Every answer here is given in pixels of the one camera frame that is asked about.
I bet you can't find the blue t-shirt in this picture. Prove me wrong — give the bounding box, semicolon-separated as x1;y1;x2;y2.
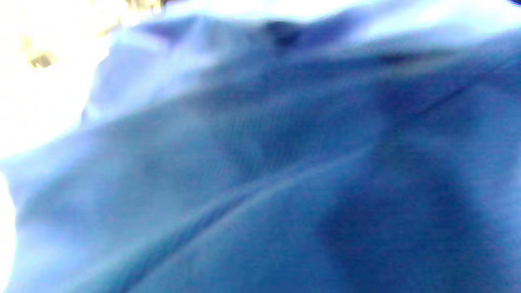
0;0;521;293

